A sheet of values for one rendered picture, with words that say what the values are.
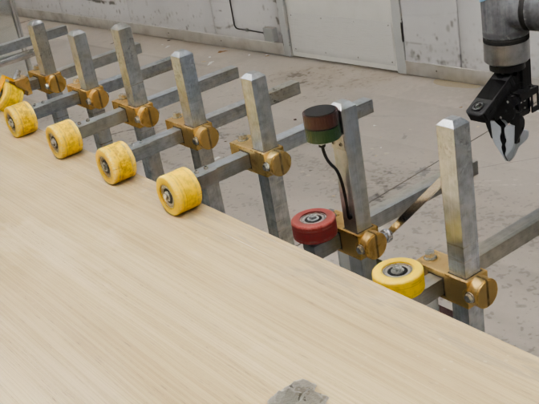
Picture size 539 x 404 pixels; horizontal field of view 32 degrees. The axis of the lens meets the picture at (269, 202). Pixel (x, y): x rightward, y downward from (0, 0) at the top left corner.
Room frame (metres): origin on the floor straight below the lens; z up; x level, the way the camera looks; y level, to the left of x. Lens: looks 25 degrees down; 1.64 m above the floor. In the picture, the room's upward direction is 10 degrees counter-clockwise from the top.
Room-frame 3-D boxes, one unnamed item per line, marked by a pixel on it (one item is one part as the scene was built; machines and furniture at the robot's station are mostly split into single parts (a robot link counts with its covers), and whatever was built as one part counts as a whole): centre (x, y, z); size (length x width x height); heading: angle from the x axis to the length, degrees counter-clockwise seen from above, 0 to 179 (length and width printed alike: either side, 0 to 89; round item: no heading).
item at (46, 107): (2.38, 0.37, 0.95); 0.50 x 0.04 x 0.04; 123
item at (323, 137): (1.45, -0.11, 1.07); 0.06 x 0.06 x 0.02
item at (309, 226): (1.47, -0.07, 0.85); 0.08 x 0.08 x 0.11
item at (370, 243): (1.49, -0.13, 0.85); 0.13 x 0.06 x 0.05; 33
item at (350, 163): (1.47, -0.15, 0.87); 0.03 x 0.03 x 0.48; 33
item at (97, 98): (2.33, 0.41, 0.95); 0.13 x 0.06 x 0.05; 33
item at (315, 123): (1.45, -0.11, 1.10); 0.06 x 0.06 x 0.02
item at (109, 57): (2.62, 0.45, 0.95); 0.36 x 0.03 x 0.03; 123
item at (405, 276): (1.24, -0.18, 0.85); 0.08 x 0.08 x 0.11
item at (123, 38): (2.10, 0.26, 0.92); 0.03 x 0.03 x 0.48; 33
